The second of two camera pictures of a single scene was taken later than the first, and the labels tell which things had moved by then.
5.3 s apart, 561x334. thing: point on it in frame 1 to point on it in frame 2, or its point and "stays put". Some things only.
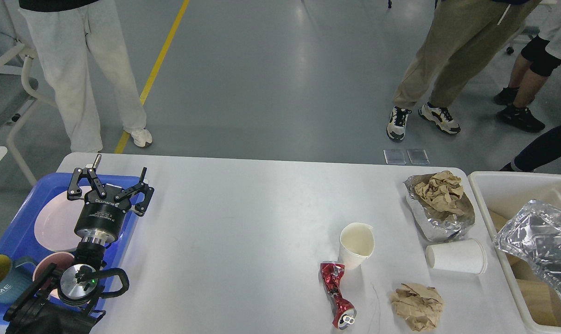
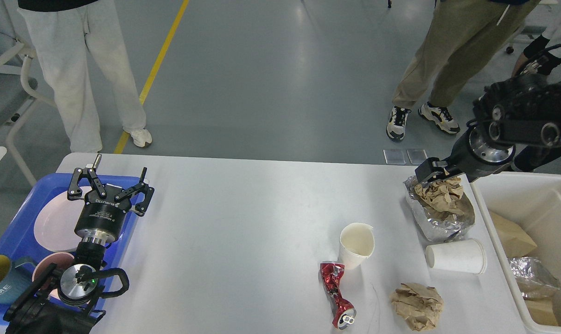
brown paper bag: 544,308 to 516,241
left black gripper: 102,219 stays put
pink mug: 61,260 stays put
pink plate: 55,221 stays put
